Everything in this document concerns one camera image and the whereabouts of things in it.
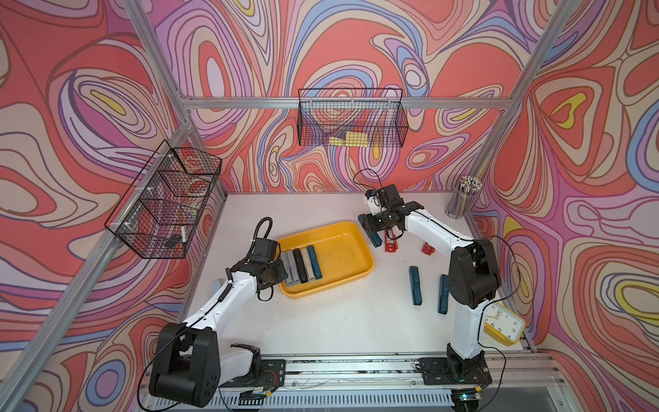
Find black pruning pliers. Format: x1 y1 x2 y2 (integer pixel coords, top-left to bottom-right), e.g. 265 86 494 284
293 249 309 283

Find grey pruning pliers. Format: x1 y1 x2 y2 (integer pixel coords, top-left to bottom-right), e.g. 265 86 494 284
285 251 300 286
281 252 293 288

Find teal pruning pliers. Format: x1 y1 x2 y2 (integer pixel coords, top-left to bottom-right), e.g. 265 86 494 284
307 245 323 280

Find yellow storage tray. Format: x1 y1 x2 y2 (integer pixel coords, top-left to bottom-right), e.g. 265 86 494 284
278 221 375 299

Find beige pruning pliers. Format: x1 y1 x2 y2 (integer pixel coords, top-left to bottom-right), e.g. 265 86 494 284
300 248 316 283

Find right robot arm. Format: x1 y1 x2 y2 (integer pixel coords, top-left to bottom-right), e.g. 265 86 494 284
360 185 501 360

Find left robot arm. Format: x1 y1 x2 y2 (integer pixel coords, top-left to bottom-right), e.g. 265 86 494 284
149 238 288 407

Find teal pliers at back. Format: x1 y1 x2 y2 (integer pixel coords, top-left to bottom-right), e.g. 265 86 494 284
359 216 383 248

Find red pruning pliers left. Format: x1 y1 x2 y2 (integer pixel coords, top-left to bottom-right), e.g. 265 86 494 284
384 229 398 253

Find red pruning pliers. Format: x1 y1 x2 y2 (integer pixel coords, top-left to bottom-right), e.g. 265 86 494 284
421 243 435 256
384 229 398 253

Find red pruning pliers right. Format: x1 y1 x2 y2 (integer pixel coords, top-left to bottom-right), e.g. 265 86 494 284
421 243 435 256

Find teal pliers far right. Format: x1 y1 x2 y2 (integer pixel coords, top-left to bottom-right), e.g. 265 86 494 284
438 275 450 315

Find cup of metal rods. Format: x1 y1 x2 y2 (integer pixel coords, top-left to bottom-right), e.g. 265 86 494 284
444 175 483 219

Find yellow sticky notes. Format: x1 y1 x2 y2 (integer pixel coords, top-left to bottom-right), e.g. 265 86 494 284
328 131 370 148

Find yellow dial object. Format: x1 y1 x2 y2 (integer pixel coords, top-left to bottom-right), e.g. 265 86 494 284
484 302 526 346

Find black wire basket back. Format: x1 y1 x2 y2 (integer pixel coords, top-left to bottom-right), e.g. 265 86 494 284
297 86 409 148

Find black wire basket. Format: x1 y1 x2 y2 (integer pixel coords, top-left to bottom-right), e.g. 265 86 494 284
105 141 222 259
297 86 409 148

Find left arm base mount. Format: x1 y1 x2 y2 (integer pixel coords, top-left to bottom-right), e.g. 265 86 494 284
220 343 287 390

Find black wire basket left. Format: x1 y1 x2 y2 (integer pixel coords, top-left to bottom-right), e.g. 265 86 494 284
105 141 222 259

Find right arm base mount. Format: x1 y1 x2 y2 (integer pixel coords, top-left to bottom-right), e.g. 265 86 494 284
415 345 493 387

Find aluminium rail base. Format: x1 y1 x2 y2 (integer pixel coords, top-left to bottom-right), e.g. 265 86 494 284
138 352 578 411

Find aluminium frame post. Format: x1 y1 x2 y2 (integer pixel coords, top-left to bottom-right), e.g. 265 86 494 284
120 0 228 199

